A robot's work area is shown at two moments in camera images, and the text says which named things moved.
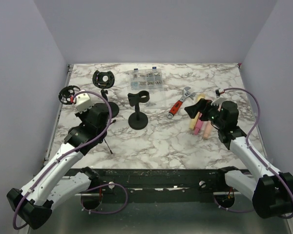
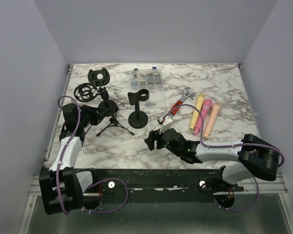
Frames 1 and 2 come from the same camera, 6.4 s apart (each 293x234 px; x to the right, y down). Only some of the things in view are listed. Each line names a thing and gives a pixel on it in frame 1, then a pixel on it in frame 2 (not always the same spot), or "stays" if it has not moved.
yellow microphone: x=193 y=122 stays
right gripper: x=205 y=105 to x=153 y=135
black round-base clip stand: x=138 y=120 stays
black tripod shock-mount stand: x=65 y=94 to x=85 y=92
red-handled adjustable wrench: x=176 y=106 stays
